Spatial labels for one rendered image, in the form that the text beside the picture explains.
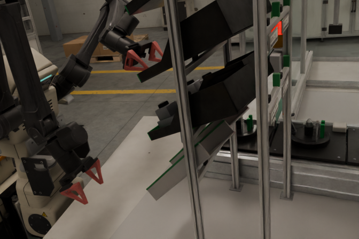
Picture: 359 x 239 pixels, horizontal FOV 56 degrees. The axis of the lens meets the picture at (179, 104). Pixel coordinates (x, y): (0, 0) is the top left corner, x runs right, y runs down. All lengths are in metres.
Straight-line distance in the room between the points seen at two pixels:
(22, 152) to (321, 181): 1.04
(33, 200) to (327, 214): 1.03
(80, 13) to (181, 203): 10.01
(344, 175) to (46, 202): 1.06
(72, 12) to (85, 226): 10.12
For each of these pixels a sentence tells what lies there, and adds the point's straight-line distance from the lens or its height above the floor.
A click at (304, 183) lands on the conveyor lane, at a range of 1.19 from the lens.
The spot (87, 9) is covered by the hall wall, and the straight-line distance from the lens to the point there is 10.80.
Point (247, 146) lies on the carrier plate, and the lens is 1.24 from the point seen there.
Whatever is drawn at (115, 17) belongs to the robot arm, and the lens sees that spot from 1.34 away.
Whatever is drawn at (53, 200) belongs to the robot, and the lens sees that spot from 1.46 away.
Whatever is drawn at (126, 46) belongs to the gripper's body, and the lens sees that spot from 1.06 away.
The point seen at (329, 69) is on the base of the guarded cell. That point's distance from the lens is 2.39.
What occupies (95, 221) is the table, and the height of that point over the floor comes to 0.86.
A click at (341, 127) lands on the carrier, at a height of 0.99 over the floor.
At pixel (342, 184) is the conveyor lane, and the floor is 0.92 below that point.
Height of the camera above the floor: 1.60
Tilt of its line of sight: 23 degrees down
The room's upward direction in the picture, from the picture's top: 7 degrees counter-clockwise
